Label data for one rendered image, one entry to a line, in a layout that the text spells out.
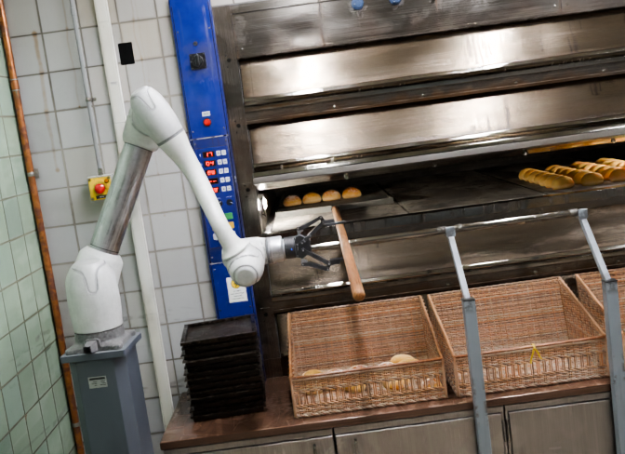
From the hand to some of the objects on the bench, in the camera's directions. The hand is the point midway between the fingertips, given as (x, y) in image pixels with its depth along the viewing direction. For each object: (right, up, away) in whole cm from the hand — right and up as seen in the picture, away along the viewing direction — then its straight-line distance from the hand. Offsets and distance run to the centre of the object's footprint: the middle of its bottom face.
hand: (343, 240), depth 272 cm
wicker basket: (+10, -57, +35) cm, 68 cm away
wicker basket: (+68, -50, +34) cm, 90 cm away
